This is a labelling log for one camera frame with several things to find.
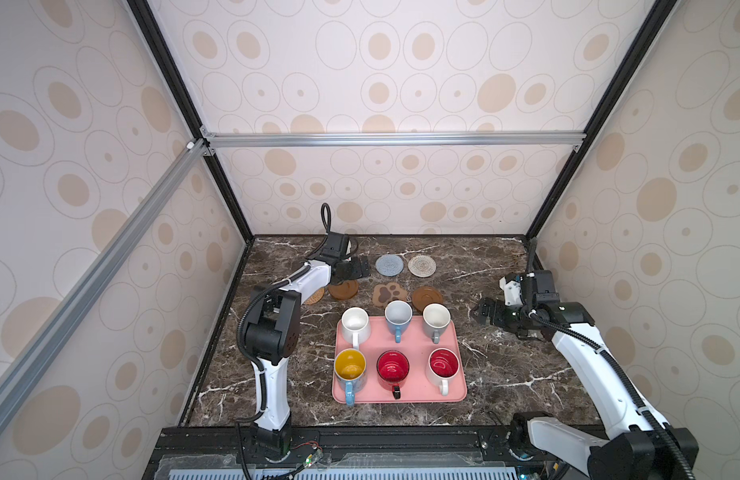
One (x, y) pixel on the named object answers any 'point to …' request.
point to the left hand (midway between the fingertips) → (369, 263)
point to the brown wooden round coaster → (425, 295)
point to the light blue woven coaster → (389, 264)
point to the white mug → (355, 325)
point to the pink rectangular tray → (417, 389)
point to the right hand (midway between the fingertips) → (487, 314)
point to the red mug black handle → (392, 368)
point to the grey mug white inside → (436, 318)
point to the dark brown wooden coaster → (344, 291)
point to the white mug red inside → (443, 366)
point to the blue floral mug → (398, 315)
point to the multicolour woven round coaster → (422, 266)
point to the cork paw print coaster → (384, 294)
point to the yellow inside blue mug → (350, 372)
